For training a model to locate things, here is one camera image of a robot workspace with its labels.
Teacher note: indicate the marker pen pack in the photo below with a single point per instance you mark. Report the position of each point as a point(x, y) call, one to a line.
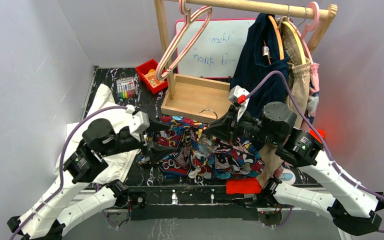
point(126, 88)

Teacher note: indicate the pink hanger far right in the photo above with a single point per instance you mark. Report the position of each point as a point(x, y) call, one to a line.
point(309, 27)

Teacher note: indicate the white cloth garment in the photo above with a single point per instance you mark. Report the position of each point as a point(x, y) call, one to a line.
point(118, 164)

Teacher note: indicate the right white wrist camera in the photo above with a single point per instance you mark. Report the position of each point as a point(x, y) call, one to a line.
point(239, 97)

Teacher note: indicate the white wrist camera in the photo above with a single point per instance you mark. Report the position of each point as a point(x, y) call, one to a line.
point(138, 121)
point(239, 97)

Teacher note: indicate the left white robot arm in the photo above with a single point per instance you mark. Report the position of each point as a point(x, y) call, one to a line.
point(91, 178)

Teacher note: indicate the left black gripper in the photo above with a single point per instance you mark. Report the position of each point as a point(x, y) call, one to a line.
point(156, 152)

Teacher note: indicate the red plastic bin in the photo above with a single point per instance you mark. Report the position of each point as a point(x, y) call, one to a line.
point(143, 69)

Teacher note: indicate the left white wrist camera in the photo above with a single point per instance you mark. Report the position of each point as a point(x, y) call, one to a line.
point(138, 121)

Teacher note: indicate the orange wooden hanger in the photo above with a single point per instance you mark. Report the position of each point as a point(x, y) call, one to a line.
point(209, 110)

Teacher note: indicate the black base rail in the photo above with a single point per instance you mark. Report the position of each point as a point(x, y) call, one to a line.
point(195, 202)

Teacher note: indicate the comic print shorts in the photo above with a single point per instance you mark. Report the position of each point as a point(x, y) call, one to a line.
point(199, 156)

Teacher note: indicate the wooden clothes rack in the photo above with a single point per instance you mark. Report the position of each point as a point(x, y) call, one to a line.
point(188, 95)

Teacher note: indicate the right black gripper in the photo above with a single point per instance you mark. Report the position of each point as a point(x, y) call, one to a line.
point(226, 127)

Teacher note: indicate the pink patterned garment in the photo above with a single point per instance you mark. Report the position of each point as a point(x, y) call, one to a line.
point(303, 81)

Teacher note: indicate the pink framed whiteboard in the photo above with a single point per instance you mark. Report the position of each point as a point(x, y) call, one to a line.
point(215, 53)

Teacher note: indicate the orange hanger with navy shorts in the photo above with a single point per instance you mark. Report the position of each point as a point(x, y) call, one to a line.
point(278, 38)

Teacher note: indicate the orange shorts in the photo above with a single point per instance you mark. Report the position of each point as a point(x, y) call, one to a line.
point(243, 186)

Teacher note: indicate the navy blue shorts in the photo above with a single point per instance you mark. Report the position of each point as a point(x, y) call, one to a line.
point(260, 55)

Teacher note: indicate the orange card box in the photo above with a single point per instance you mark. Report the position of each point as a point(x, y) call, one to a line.
point(152, 79)

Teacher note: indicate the small red cloth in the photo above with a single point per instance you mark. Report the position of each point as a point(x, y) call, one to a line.
point(320, 133)

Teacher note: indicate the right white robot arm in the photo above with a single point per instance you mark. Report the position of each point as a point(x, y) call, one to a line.
point(351, 209)

